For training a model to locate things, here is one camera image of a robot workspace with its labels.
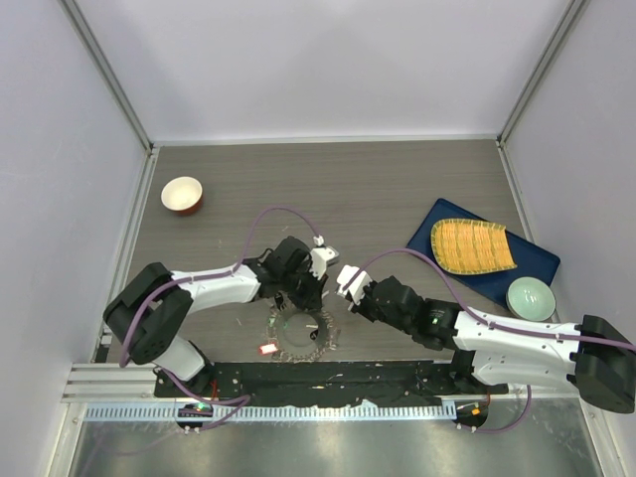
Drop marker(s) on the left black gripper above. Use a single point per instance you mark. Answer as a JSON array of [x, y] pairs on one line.
[[313, 298]]

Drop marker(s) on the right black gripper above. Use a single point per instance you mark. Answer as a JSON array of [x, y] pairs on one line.
[[361, 307]]

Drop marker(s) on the red key tag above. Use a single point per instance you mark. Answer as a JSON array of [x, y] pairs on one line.
[[268, 349]]

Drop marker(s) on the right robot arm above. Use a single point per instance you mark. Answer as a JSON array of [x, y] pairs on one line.
[[591, 357]]

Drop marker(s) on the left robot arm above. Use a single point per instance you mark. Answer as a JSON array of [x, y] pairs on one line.
[[147, 315]]

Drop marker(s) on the yellow bamboo basket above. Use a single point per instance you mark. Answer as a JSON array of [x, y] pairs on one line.
[[471, 247]]

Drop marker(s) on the black mounting plate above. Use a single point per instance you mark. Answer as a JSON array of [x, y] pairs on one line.
[[299, 396]]

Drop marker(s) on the red white bowl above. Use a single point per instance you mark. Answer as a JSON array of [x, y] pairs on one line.
[[182, 196]]

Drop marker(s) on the pale green bowl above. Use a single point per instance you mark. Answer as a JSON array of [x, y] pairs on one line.
[[530, 299]]

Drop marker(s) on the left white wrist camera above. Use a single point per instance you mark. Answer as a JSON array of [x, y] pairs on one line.
[[322, 257]]

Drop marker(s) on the white slotted cable duct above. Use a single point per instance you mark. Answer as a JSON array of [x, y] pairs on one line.
[[191, 412]]

